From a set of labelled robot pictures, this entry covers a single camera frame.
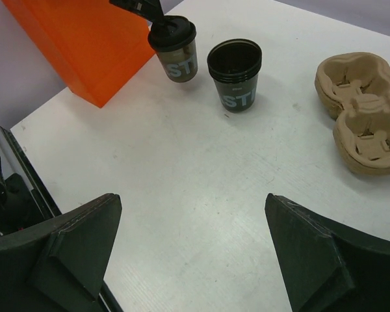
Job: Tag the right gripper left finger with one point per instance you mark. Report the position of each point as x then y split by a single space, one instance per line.
59 264

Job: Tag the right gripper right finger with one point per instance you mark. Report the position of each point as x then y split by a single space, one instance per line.
326 265

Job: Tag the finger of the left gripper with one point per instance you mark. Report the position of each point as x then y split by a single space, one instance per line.
150 10

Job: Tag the black paper coffee cup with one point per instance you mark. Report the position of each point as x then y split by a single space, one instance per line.
180 65

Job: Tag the orange paper bag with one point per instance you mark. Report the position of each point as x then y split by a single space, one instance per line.
94 46

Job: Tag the brown cardboard cup carrier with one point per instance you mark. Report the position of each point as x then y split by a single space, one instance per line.
355 90

